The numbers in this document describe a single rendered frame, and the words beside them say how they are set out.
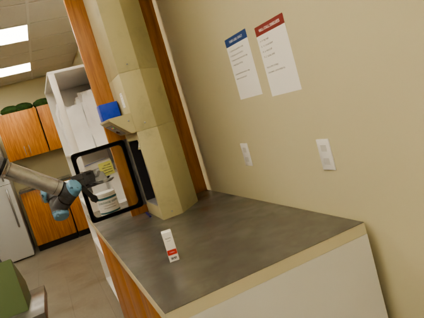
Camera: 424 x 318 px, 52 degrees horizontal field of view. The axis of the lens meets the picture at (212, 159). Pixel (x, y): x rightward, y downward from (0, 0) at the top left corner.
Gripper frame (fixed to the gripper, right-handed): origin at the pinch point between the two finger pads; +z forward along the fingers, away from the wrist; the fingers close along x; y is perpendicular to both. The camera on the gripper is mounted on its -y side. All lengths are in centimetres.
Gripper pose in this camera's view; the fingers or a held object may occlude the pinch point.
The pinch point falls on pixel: (111, 177)
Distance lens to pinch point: 235.0
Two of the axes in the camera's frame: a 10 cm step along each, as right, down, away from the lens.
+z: 8.9, -3.0, 3.5
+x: -3.7, -0.1, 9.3
